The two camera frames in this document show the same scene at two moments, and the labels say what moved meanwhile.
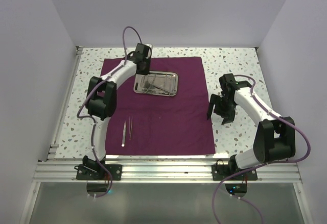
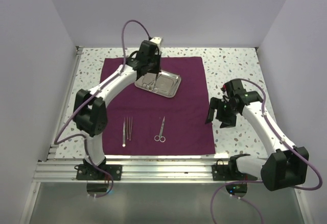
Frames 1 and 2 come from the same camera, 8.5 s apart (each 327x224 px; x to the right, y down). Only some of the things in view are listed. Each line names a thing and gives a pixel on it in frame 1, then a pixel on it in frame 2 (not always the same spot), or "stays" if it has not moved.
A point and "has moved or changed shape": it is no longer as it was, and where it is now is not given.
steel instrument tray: [157, 83] has moved or changed shape
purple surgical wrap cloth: [150, 125] stays
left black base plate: [98, 172] stays
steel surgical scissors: [162, 91] to [160, 138]
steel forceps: [124, 134] stays
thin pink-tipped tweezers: [130, 129] stays
